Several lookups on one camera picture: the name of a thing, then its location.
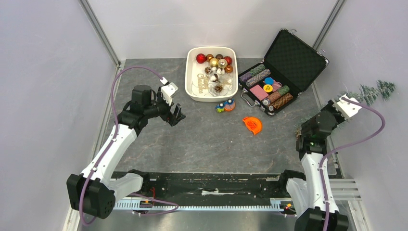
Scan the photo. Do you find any red glitter bauble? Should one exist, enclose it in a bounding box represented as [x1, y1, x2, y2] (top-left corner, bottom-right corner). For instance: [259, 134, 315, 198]
[196, 53, 207, 64]

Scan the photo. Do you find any gold shiny bauble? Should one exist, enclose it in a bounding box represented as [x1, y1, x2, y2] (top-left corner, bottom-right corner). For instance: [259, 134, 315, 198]
[208, 57, 219, 67]

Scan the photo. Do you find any gold merry christmas sign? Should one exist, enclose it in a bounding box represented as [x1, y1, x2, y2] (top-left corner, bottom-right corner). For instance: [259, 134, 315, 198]
[197, 74, 209, 94]

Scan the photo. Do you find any small frosted christmas tree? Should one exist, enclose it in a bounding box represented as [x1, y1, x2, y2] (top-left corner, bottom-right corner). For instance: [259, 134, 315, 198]
[294, 79, 396, 138]

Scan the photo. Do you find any white plastic tray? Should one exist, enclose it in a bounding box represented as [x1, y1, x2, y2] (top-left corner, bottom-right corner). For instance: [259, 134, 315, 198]
[185, 46, 238, 102]

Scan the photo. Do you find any orange semicircle plastic piece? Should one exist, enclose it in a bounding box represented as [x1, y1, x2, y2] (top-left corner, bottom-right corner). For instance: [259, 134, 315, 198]
[242, 117, 262, 135]

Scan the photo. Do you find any brown pine cone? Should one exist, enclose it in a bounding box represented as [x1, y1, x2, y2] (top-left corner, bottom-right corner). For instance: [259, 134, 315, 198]
[213, 85, 223, 94]

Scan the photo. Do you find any orange round toy disc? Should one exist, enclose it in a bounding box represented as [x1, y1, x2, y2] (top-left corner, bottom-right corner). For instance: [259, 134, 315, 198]
[224, 99, 235, 111]

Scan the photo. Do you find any silver gold bauble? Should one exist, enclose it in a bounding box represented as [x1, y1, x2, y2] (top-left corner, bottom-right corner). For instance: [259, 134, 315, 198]
[217, 59, 228, 69]

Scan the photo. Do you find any black poker chip case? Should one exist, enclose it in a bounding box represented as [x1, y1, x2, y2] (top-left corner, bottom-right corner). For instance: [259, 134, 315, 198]
[238, 28, 329, 116]

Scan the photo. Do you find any white cotton boll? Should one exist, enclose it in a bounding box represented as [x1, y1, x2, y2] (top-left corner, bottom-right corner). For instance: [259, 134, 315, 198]
[209, 73, 219, 83]

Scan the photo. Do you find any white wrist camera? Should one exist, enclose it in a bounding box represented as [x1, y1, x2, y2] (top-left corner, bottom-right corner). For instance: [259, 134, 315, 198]
[333, 94, 362, 120]
[160, 82, 178, 106]

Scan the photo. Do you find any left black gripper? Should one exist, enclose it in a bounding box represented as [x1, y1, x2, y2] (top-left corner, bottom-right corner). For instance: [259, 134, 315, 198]
[144, 87, 186, 127]

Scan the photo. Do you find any orange shiny bauble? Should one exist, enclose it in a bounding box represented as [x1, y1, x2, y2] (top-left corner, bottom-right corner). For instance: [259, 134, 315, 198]
[224, 65, 233, 74]

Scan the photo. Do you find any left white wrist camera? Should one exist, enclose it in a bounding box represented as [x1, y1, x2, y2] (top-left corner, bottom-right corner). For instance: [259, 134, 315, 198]
[160, 82, 178, 106]

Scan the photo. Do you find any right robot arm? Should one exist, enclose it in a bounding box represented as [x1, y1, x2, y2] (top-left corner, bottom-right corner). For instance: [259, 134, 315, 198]
[278, 100, 349, 231]

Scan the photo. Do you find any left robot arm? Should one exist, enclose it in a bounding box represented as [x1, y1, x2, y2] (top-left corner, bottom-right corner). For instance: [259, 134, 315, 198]
[66, 83, 185, 219]

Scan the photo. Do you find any yellow dealer chip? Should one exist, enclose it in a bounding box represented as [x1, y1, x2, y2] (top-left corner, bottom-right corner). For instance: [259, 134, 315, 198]
[263, 84, 273, 93]

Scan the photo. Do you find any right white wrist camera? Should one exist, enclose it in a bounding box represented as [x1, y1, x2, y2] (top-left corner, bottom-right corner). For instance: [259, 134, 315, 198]
[333, 94, 362, 120]

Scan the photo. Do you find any pink card deck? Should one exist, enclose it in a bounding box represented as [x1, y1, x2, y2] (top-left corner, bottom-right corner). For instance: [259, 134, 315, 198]
[250, 85, 269, 101]

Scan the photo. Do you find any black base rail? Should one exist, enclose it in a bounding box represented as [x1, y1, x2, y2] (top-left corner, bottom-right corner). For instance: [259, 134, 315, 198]
[140, 170, 306, 206]

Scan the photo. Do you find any dark red bauble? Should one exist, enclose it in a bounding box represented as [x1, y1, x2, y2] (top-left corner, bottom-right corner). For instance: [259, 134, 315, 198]
[224, 56, 233, 65]

